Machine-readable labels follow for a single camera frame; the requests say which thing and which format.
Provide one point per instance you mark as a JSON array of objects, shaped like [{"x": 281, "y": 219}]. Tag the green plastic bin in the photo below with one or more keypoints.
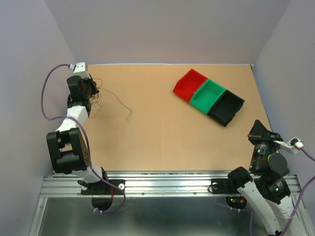
[{"x": 206, "y": 96}]

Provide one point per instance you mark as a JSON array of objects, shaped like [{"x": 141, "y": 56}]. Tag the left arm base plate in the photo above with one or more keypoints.
[{"x": 101, "y": 188}]

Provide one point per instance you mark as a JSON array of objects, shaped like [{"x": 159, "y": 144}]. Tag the aluminium rail frame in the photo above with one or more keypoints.
[{"x": 167, "y": 152}]

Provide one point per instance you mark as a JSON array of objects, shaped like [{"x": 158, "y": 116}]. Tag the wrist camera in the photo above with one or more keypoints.
[
  {"x": 293, "y": 146},
  {"x": 80, "y": 69}
]

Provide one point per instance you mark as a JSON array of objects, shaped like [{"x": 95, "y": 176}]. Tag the black plastic bin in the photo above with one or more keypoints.
[{"x": 225, "y": 108}]

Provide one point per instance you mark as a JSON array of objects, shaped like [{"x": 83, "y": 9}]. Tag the red plastic bin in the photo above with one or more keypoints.
[{"x": 186, "y": 87}]

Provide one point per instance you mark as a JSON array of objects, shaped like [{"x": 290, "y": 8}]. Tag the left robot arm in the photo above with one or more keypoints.
[{"x": 68, "y": 147}]

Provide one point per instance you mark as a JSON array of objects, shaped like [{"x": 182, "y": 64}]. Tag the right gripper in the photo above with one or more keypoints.
[{"x": 258, "y": 132}]

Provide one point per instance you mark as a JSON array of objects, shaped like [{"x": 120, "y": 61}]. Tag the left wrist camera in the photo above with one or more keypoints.
[{"x": 80, "y": 69}]

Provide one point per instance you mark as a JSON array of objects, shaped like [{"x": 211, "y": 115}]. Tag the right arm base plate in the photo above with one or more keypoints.
[{"x": 223, "y": 186}]

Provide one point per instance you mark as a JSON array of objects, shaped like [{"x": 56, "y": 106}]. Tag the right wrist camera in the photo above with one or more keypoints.
[{"x": 293, "y": 146}]

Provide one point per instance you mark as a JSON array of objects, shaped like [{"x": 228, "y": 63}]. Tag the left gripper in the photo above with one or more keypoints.
[{"x": 92, "y": 83}]

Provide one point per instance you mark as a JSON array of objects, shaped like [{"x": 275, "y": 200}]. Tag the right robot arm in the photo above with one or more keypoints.
[{"x": 263, "y": 185}]

